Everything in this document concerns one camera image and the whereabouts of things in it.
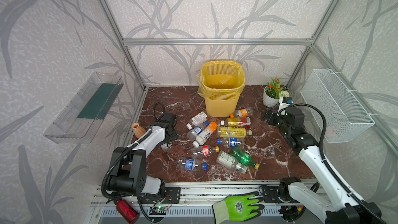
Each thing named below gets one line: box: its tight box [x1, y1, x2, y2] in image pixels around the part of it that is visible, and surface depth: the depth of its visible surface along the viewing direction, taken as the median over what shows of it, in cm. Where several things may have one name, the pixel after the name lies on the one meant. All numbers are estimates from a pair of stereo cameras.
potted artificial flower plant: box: [262, 76, 291, 108], surface depth 101 cm
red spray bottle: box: [116, 199, 140, 224], surface depth 69 cm
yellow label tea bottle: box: [217, 126, 253, 138], surface depth 92 cm
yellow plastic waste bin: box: [197, 60, 246, 118], surface depth 98 cm
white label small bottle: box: [186, 110, 208, 131], surface depth 99 cm
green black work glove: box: [211, 191, 265, 224], surface depth 71 cm
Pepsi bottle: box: [217, 136, 246, 149], surface depth 90 cm
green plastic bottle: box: [231, 147, 260, 170], surface depth 83 cm
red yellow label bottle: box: [220, 117, 251, 127], surface depth 96 cm
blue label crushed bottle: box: [177, 158, 203, 172], surface depth 82 cm
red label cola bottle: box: [190, 145, 220, 159], surface depth 85 cm
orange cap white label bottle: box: [192, 121, 219, 148], surface depth 91 cm
